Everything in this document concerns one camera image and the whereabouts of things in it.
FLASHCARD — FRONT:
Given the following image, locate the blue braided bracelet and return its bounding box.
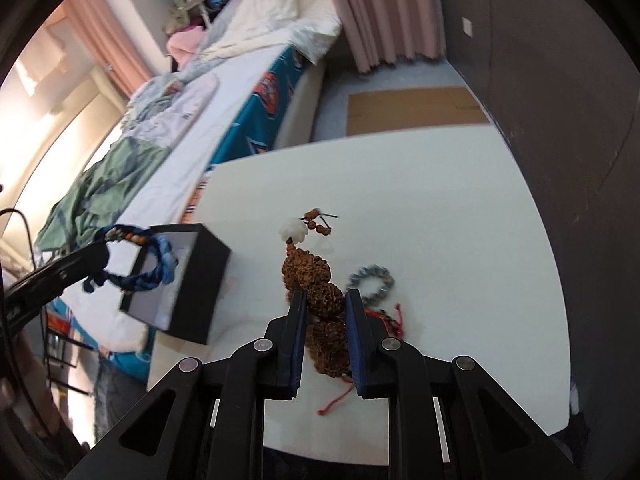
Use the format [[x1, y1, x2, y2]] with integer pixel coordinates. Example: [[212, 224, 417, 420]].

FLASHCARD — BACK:
[[81, 224, 180, 295]]

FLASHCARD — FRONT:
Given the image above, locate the red string bracelet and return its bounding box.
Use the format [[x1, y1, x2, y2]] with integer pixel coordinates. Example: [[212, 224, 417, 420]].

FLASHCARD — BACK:
[[316, 302, 407, 417]]

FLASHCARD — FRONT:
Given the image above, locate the brown rudraksha bead bracelet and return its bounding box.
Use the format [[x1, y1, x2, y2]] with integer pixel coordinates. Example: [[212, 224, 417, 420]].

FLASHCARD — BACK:
[[280, 207, 354, 380]]

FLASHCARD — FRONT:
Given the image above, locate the grey bead bracelet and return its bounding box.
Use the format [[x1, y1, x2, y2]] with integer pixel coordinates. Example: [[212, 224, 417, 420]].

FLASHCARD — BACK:
[[346, 263, 396, 306]]

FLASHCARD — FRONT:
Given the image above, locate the black jewelry box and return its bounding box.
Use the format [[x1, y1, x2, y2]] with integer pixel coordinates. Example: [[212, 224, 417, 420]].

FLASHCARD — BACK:
[[119, 223, 231, 344]]

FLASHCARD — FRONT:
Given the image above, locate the person's left hand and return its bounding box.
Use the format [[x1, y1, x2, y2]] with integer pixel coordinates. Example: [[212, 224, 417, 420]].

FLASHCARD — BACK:
[[1, 333, 61, 438]]

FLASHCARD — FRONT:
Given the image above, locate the green striped blanket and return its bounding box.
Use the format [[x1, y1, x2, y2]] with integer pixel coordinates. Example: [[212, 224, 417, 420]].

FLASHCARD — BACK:
[[36, 136, 170, 254]]

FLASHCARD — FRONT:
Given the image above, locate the white bed mattress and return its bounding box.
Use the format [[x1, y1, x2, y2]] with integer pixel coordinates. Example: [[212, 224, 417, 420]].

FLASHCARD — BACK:
[[49, 0, 346, 361]]

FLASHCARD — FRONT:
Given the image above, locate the white printed shirt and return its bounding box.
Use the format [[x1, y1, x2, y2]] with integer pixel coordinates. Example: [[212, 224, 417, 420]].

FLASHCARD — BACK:
[[122, 72, 219, 148]]

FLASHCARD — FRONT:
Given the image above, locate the light blue floral quilt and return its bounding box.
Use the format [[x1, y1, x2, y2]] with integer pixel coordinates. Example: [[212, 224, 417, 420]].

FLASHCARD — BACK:
[[122, 0, 243, 131]]

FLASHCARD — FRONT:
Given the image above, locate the pink curtain left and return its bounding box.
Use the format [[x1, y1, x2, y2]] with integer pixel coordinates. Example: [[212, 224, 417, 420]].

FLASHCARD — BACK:
[[62, 0, 151, 96]]

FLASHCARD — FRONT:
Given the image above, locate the pink curtain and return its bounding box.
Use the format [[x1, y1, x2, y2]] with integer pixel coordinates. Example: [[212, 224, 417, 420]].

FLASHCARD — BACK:
[[332, 0, 446, 74], [62, 0, 151, 96]]

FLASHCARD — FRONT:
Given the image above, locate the teal patterned bed sheet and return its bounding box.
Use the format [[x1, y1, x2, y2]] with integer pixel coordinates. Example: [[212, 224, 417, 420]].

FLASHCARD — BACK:
[[55, 46, 311, 382]]

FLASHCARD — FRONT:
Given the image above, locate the brown cardboard sheet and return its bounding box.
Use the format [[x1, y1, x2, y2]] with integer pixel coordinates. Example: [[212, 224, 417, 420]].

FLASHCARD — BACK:
[[346, 87, 489, 136]]

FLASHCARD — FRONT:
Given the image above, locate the pink curtain right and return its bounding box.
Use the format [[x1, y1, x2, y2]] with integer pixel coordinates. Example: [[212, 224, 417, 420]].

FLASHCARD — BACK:
[[332, 0, 446, 74]]

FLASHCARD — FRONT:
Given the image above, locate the black cable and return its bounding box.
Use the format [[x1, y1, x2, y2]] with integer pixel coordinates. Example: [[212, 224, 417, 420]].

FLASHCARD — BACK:
[[0, 207, 39, 271]]

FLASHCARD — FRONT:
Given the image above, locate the white wall socket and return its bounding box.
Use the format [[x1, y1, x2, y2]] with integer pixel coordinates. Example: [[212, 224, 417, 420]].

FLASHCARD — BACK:
[[461, 18, 473, 38]]

